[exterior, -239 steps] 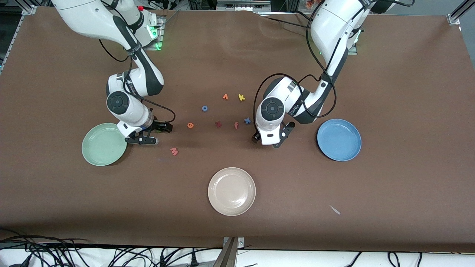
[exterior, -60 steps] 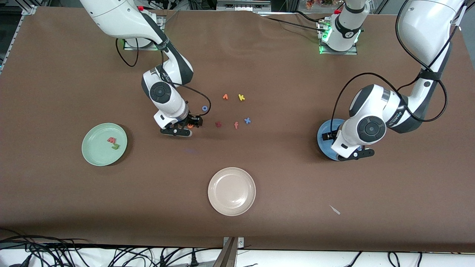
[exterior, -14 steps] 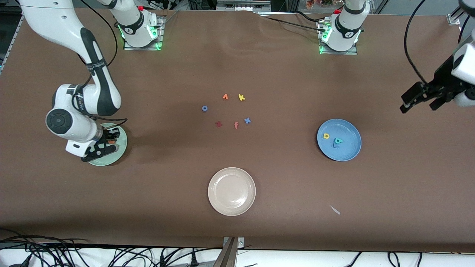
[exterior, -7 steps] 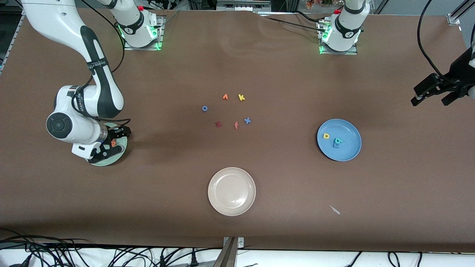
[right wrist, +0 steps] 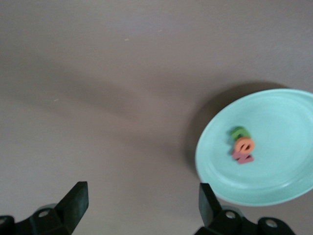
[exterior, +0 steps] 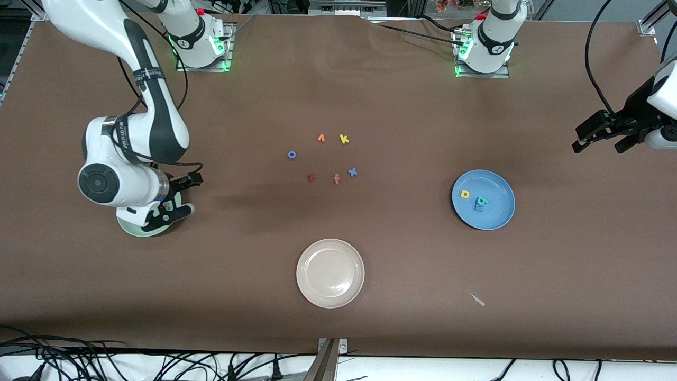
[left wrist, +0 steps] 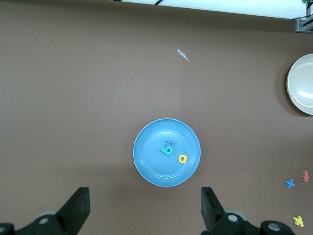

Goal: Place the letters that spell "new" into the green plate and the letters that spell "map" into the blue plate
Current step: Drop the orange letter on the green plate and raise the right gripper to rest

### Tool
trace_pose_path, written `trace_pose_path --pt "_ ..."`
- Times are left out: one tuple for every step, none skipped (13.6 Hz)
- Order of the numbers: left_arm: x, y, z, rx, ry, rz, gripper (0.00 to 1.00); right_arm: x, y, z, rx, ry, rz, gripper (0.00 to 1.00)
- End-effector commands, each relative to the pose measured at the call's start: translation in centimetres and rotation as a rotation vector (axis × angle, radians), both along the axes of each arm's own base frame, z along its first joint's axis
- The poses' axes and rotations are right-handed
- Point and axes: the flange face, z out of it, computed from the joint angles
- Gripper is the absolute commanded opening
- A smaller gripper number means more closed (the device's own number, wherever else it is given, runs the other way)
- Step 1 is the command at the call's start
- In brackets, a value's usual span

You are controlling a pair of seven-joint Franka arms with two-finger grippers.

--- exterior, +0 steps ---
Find green plate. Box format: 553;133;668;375
117;190;184;238

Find blue plate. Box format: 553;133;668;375
452;169;516;231

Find beige plate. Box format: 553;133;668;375
296;239;365;309

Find grey table support strut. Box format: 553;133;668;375
303;339;339;381

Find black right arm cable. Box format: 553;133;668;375
116;0;205;173

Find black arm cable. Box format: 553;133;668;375
584;0;618;114
116;0;205;173

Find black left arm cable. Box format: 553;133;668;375
584;0;618;114

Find aluminium frame profile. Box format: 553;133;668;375
0;6;53;106
637;0;677;37

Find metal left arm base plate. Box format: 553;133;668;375
454;29;511;79

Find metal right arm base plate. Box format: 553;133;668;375
176;21;233;72

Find black base cable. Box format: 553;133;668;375
370;15;466;46

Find tangled black floor cables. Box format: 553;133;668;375
0;325;318;381

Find grey metal frame bar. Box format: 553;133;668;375
308;0;387;16

